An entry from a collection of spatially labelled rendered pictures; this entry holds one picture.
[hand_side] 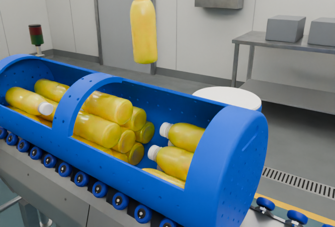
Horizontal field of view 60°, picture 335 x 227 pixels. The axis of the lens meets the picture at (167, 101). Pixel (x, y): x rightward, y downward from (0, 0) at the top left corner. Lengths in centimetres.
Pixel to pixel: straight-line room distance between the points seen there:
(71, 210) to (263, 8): 351
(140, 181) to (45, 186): 47
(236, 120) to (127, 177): 26
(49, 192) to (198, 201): 58
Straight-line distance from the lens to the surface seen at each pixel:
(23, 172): 112
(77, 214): 93
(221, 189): 53
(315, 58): 400
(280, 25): 322
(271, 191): 243
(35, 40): 172
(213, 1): 400
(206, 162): 53
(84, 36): 585
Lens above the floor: 147
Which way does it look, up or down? 23 degrees down
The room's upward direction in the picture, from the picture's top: straight up
